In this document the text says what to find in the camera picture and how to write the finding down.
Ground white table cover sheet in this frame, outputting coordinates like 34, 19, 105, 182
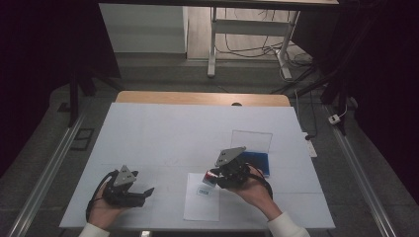
58, 102, 337, 230

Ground black floor frame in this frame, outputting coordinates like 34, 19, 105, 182
69, 127, 96, 152

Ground red and white stamp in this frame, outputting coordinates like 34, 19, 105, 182
202, 169, 219, 188

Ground black tripod stand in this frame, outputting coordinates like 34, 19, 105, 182
57, 63, 124, 128

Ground blue ink pad box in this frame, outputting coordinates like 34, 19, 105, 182
229, 129, 274, 179

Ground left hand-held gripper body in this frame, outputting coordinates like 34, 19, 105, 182
102, 164, 146, 209

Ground white power strip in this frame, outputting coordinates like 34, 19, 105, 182
303, 131, 318, 159

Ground black stand legs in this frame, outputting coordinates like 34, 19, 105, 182
270, 60, 351, 136

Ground black power strip cable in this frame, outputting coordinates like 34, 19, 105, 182
293, 89, 319, 141

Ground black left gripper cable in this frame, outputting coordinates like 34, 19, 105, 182
85, 169, 119, 223

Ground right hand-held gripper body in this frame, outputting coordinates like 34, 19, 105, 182
214, 146, 256, 191

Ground white desk frame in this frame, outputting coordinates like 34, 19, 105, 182
207, 6, 301, 80

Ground person's right hand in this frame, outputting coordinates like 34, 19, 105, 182
226, 165, 283, 222

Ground person's left hand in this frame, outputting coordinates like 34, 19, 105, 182
87, 182, 130, 230

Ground white cabinet panel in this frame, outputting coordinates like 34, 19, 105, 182
98, 3, 189, 54

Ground aluminium floor rail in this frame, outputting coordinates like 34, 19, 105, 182
6, 110, 87, 237
323, 104, 400, 237

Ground black floor cables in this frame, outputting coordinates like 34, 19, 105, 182
215, 8, 314, 67

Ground white paper sheet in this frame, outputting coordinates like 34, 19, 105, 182
183, 172, 221, 222

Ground dark curtain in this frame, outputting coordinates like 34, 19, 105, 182
0, 0, 122, 179
292, 0, 419, 205

